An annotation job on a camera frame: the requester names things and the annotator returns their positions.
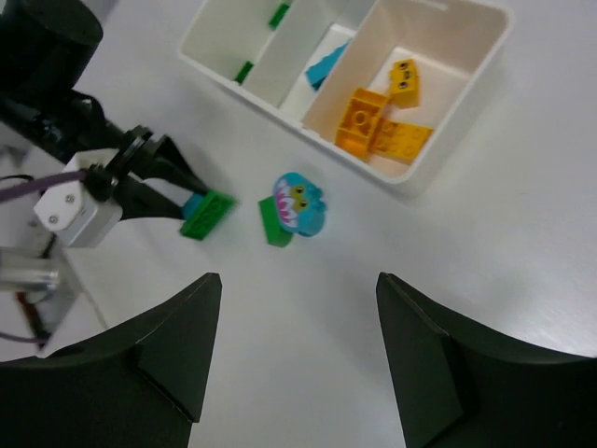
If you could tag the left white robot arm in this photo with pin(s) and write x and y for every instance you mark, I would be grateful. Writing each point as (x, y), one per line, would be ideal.
(45, 48)

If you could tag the small teal lego brick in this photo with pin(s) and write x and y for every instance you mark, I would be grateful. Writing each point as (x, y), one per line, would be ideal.
(191, 205)

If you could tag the yellow round face lego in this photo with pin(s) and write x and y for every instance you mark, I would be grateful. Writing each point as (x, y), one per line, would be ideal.
(360, 121)

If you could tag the green curved lego brick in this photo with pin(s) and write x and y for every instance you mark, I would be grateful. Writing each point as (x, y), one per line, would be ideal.
(275, 234)

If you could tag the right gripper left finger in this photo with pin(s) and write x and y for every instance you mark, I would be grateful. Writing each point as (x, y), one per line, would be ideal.
(141, 383)

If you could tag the green lego plate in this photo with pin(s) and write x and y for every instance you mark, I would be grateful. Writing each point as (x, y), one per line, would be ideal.
(244, 72)
(214, 207)

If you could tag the yellow lego plate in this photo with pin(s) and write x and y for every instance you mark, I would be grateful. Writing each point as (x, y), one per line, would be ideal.
(399, 141)

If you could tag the teal frog lily lego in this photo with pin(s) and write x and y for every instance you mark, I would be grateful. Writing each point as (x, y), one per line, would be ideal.
(299, 204)

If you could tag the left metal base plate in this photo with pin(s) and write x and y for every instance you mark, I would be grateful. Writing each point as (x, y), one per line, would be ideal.
(43, 284)

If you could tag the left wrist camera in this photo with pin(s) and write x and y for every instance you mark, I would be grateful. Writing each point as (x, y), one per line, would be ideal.
(78, 220)

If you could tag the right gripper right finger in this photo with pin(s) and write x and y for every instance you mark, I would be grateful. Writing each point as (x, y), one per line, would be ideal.
(459, 383)

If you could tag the white three-compartment tray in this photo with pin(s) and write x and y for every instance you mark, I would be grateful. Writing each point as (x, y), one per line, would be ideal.
(455, 44)

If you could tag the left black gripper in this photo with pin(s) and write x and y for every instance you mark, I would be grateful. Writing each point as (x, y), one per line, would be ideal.
(139, 157)

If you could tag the yellow square face lego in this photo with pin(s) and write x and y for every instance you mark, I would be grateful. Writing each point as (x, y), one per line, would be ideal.
(404, 89)

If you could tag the teal 2x4 lego brick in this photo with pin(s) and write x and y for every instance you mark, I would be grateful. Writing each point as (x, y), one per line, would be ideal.
(317, 73)

